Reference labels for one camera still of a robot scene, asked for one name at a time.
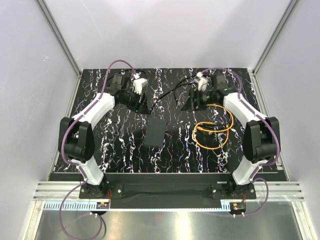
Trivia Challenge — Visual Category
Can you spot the black network switch box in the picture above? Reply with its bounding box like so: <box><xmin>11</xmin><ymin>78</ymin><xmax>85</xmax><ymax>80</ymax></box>
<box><xmin>143</xmin><ymin>118</ymin><xmax>167</xmax><ymax>148</ymax></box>

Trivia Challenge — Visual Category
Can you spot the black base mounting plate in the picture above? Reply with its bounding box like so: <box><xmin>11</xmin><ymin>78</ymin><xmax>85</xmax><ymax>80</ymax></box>
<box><xmin>49</xmin><ymin>172</ymin><xmax>287</xmax><ymax>201</ymax></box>

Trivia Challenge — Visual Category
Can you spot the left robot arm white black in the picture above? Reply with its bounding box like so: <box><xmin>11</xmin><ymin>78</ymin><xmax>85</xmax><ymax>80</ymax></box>
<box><xmin>58</xmin><ymin>74</ymin><xmax>150</xmax><ymax>198</ymax></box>

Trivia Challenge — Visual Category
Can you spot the aluminium frame rail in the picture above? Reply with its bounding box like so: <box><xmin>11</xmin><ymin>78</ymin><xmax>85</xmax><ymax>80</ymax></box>
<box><xmin>32</xmin><ymin>181</ymin><xmax>83</xmax><ymax>201</ymax></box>

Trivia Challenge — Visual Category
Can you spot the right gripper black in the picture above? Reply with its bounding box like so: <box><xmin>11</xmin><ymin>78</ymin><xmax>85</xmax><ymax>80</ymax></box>
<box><xmin>181</xmin><ymin>87</ymin><xmax>216</xmax><ymax>112</ymax></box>

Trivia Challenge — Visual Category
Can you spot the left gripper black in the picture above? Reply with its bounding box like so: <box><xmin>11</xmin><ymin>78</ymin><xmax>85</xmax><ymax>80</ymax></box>
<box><xmin>119</xmin><ymin>87</ymin><xmax>149</xmax><ymax>115</ymax></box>

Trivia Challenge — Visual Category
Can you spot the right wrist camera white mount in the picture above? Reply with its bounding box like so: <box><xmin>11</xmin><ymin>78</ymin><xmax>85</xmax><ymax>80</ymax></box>
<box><xmin>194</xmin><ymin>72</ymin><xmax>208</xmax><ymax>92</ymax></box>

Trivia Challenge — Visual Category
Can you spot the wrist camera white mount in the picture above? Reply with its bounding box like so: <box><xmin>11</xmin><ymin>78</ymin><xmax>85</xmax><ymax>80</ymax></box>
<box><xmin>194</xmin><ymin>72</ymin><xmax>208</xmax><ymax>92</ymax></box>
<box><xmin>133</xmin><ymin>78</ymin><xmax>148</xmax><ymax>95</ymax></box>

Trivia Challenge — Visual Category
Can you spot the orange ethernet cable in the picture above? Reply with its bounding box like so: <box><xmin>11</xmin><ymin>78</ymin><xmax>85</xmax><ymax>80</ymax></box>
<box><xmin>193</xmin><ymin>103</ymin><xmax>235</xmax><ymax>151</ymax></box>

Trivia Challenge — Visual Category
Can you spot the black cable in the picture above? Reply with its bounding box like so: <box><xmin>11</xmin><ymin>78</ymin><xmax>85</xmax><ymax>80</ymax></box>
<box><xmin>104</xmin><ymin>69</ymin><xmax>176</xmax><ymax>113</ymax></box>
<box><xmin>172</xmin><ymin>73</ymin><xmax>226</xmax><ymax>107</ymax></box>

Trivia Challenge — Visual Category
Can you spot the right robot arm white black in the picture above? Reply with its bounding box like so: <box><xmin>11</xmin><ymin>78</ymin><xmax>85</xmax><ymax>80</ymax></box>
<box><xmin>182</xmin><ymin>72</ymin><xmax>281</xmax><ymax>199</ymax></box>

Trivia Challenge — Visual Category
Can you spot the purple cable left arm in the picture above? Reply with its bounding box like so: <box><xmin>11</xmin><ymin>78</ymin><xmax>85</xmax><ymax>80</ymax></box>
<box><xmin>59</xmin><ymin>59</ymin><xmax>141</xmax><ymax>238</ymax></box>

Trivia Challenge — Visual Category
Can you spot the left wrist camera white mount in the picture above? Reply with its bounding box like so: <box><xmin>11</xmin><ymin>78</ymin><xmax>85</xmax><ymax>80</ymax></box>
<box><xmin>133</xmin><ymin>78</ymin><xmax>148</xmax><ymax>95</ymax></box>

